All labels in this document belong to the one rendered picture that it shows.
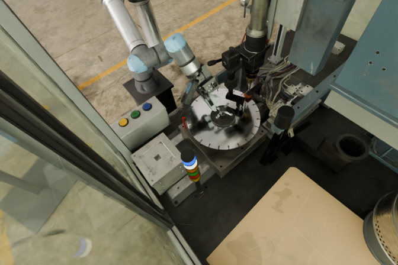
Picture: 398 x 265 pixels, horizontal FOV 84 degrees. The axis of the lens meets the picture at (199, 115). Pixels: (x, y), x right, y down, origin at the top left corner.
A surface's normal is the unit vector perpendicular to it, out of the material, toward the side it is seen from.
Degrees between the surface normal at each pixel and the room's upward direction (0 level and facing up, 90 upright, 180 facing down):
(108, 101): 0
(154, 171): 0
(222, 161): 0
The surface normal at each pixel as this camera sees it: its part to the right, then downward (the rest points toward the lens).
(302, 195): -0.11, -0.56
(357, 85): -0.76, 0.33
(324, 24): -0.77, 0.57
